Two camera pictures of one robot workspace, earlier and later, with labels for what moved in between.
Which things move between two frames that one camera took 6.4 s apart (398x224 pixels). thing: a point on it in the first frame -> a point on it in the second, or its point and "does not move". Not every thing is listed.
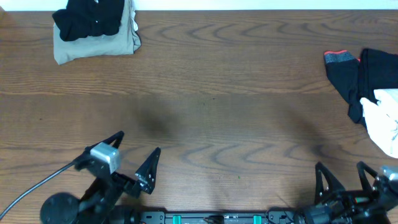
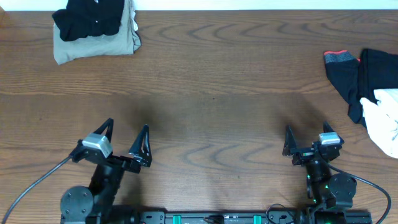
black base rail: x=279 y=216 does not move
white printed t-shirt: x=381 y=120 does not move
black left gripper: x=121 y=179 -> x=117 y=158
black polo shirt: x=82 y=18 does not move
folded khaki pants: x=126 y=41 does not move
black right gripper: x=357 y=201 -> x=291 y=149
